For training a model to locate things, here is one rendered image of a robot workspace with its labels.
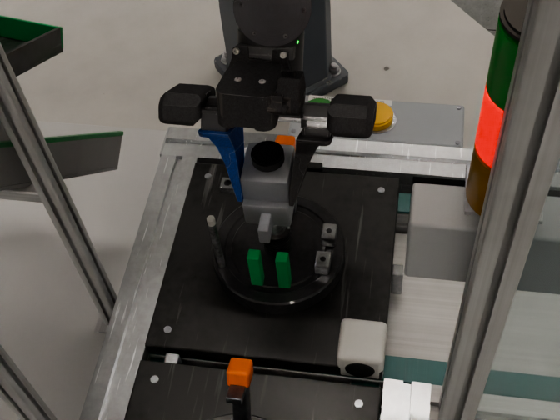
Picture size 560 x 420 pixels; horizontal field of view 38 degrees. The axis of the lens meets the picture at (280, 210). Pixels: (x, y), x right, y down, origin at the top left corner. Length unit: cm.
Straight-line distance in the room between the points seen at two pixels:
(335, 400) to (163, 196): 32
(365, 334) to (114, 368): 26
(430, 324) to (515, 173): 44
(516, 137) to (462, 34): 83
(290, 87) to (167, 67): 62
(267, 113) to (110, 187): 50
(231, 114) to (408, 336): 35
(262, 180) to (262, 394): 21
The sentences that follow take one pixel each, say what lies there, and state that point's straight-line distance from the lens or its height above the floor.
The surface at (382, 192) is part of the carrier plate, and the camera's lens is 92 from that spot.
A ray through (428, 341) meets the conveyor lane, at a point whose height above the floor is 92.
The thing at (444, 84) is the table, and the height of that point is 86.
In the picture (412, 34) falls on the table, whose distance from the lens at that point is 126.
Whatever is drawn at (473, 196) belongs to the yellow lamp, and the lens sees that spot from 54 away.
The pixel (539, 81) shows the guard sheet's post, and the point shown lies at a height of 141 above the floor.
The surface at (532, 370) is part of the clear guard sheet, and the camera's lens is 70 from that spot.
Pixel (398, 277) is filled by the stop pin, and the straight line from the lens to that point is 86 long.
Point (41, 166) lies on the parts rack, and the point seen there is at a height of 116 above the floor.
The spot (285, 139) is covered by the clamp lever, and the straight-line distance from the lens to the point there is 83.
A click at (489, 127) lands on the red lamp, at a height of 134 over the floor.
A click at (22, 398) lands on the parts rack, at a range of 77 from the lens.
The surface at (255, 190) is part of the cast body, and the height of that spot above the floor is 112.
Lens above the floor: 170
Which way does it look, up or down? 54 degrees down
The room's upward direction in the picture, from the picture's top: 7 degrees counter-clockwise
